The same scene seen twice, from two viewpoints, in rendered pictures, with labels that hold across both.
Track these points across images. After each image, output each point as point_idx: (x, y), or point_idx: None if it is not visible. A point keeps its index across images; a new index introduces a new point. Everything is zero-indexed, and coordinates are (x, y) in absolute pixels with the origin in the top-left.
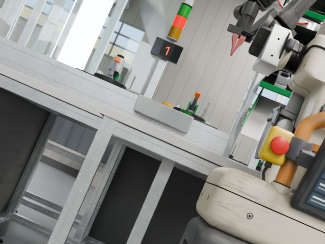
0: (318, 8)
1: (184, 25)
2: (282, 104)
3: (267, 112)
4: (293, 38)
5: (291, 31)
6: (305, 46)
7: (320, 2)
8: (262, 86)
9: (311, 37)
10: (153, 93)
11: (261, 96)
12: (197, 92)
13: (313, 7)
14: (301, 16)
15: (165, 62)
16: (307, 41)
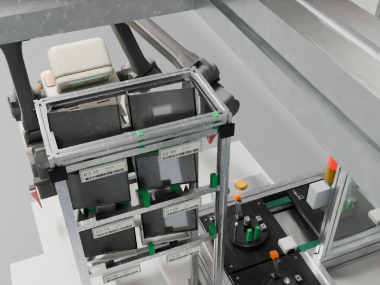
0: (155, 123)
1: (328, 160)
2: (154, 242)
3: (166, 236)
4: (124, 67)
5: (126, 63)
6: (115, 71)
7: (154, 109)
8: (175, 190)
9: (149, 169)
10: (322, 242)
11: (188, 236)
12: (237, 193)
13: (166, 122)
14: (128, 60)
15: (326, 207)
16: (154, 178)
